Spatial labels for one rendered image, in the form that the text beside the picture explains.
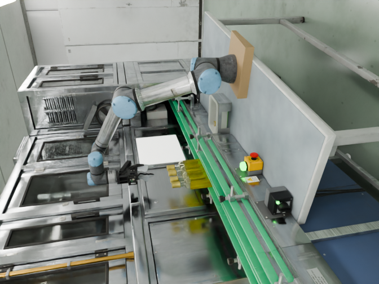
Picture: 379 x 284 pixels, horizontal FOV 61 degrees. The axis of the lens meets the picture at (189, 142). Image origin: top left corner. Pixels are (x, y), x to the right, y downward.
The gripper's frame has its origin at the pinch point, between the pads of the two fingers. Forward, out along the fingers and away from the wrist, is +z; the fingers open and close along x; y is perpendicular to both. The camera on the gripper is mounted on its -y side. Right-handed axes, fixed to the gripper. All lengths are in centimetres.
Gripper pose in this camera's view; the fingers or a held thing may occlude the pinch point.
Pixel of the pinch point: (151, 169)
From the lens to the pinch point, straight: 189.3
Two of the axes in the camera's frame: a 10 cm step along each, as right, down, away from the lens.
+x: 0.2, -8.5, -5.3
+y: 2.1, 5.2, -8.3
